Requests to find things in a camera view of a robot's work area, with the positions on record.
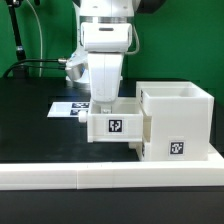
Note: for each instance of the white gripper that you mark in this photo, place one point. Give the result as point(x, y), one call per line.
point(102, 50)

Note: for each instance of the white drawer box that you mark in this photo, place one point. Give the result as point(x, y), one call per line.
point(126, 123)
point(142, 150)

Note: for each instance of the white front drawer box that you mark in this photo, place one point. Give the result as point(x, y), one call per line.
point(142, 150)

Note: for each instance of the white drawer cabinet frame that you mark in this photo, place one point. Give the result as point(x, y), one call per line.
point(181, 117)

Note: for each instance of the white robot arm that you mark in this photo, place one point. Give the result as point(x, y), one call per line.
point(110, 11)

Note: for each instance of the white marker tag plate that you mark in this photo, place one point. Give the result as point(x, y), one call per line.
point(67, 109)

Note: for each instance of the white L-shaped boundary fence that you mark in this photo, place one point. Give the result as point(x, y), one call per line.
point(33, 176)

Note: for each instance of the black camera stand pole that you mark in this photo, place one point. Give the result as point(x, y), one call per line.
point(19, 69)

